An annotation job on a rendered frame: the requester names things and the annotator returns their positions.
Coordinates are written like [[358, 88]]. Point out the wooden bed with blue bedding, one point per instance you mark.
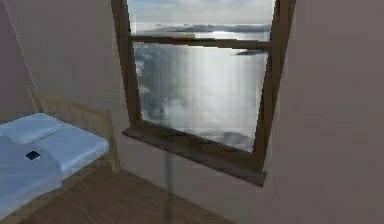
[[73, 146]]

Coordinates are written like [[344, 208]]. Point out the small black electronic device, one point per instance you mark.
[[33, 155]]

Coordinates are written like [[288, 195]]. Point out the brown wooden framed window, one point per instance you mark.
[[200, 100]]

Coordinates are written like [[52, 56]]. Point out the pale blue pillow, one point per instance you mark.
[[30, 127]]

